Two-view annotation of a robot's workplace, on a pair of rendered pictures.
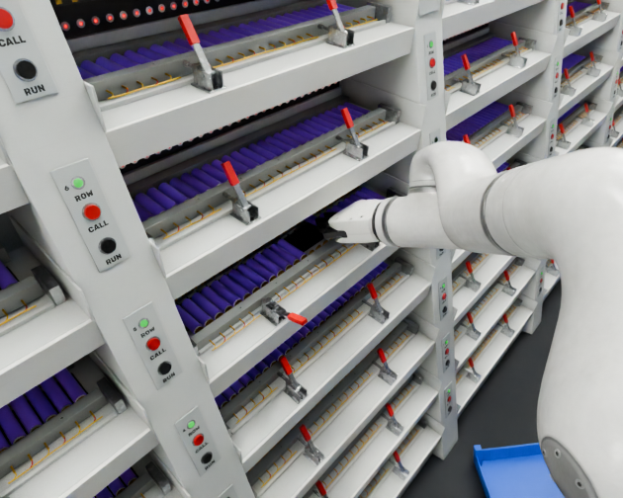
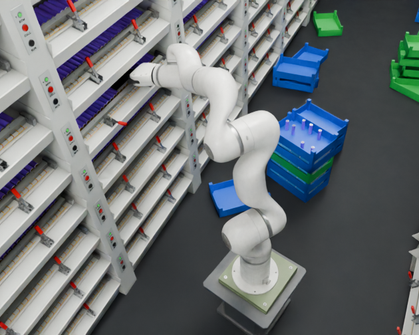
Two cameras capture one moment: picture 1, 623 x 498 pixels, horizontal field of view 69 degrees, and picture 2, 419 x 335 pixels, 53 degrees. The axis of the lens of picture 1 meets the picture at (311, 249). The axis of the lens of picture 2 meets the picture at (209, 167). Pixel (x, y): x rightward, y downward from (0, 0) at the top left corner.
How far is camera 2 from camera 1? 83 cm
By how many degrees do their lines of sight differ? 23
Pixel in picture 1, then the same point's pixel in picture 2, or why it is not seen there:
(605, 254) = (216, 99)
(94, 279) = (51, 114)
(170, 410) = (76, 165)
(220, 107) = (86, 37)
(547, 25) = not seen: outside the picture
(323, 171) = (126, 52)
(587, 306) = (213, 112)
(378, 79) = not seen: outside the picture
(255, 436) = (106, 178)
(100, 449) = (52, 182)
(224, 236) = (90, 90)
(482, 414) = (213, 168)
